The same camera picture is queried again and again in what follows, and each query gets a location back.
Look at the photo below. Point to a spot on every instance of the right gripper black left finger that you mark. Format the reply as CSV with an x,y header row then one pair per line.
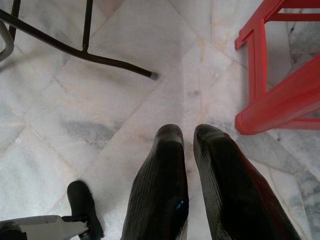
x,y
160,190

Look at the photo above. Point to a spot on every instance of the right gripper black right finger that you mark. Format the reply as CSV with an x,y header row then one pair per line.
x,y
235,190

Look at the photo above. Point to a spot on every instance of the red plastic stool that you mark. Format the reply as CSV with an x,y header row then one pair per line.
x,y
287,100

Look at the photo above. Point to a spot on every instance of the grey curved loop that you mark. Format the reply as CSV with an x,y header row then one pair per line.
x,y
8,43

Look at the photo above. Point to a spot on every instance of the black metal table leg frame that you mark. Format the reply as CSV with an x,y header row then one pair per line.
x,y
75,51

